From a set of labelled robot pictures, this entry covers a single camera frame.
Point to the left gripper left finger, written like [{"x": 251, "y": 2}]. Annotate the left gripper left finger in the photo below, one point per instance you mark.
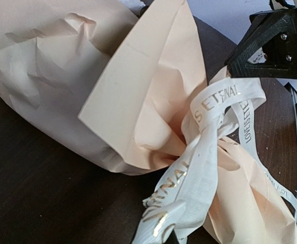
[{"x": 172, "y": 236}]

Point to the white ribbon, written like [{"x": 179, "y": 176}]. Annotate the white ribbon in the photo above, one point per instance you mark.
[{"x": 219, "y": 182}]

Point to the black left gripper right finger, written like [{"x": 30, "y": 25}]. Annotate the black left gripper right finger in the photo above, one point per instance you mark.
[{"x": 269, "y": 47}]

